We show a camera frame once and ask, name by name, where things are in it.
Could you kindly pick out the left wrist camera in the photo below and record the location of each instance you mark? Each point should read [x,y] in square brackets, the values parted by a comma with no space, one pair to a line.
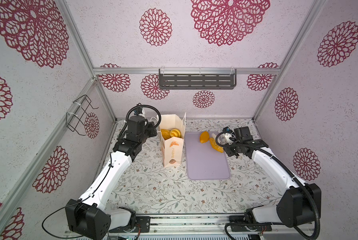
[138,113]

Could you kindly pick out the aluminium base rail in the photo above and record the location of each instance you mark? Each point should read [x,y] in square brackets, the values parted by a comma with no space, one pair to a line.
[186,224]

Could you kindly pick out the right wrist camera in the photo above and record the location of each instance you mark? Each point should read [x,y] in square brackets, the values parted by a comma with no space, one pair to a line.
[228,137]

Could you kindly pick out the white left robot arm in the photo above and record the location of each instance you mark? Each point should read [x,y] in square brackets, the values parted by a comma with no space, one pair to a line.
[86,216]

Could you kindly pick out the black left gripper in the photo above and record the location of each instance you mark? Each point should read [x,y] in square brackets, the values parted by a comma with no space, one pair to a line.
[153,131]

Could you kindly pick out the yellow elongated bread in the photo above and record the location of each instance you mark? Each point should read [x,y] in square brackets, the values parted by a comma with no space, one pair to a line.
[215,146]

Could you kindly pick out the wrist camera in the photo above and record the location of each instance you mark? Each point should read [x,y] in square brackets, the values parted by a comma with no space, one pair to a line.
[138,113]
[228,137]

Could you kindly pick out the lavender plastic tray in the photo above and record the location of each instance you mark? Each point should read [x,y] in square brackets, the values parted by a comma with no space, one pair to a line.
[203,161]

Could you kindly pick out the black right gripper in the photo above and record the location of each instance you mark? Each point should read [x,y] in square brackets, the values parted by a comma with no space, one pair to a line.
[226,148]

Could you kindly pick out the white paper bag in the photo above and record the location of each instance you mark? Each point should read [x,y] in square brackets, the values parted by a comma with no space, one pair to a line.
[172,149]

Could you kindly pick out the grey metal wall shelf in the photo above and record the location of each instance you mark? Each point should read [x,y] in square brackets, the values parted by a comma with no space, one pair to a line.
[184,81]

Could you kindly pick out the orange round flat bread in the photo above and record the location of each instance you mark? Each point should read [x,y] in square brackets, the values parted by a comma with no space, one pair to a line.
[204,137]

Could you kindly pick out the black wire wall rack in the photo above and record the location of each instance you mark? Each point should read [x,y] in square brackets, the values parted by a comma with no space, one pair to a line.
[83,121]

